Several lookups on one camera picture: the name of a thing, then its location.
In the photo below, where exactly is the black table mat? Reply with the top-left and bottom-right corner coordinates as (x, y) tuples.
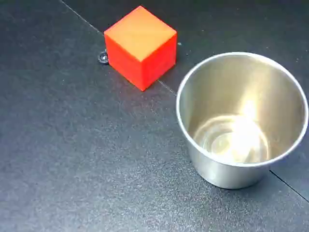
(0, 0), (309, 232)

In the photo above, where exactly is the stainless steel cup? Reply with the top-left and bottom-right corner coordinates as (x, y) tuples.
(176, 51), (309, 189)

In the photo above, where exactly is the black bracket with screws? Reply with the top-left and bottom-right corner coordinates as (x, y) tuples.
(97, 49), (109, 65)

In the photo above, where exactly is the red cube block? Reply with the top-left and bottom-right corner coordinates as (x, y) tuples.
(104, 5), (178, 92)

